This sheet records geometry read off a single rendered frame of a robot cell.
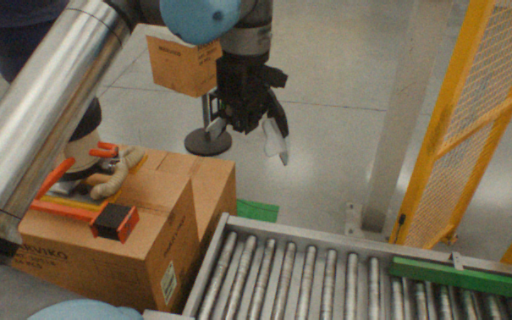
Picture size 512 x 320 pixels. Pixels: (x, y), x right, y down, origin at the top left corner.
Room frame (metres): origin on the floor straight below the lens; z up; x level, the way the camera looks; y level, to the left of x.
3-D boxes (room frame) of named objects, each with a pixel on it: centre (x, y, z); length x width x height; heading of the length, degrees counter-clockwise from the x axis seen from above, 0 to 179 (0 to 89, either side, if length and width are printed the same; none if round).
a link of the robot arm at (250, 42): (0.55, 0.01, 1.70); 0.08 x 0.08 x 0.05
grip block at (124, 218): (0.65, 0.34, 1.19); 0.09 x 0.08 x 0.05; 166
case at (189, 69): (2.61, 0.36, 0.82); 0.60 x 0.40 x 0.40; 146
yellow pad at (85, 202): (0.89, 0.59, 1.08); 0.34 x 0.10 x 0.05; 76
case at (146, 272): (0.99, 0.57, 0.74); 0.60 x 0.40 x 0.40; 76
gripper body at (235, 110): (0.54, 0.01, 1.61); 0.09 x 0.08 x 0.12; 147
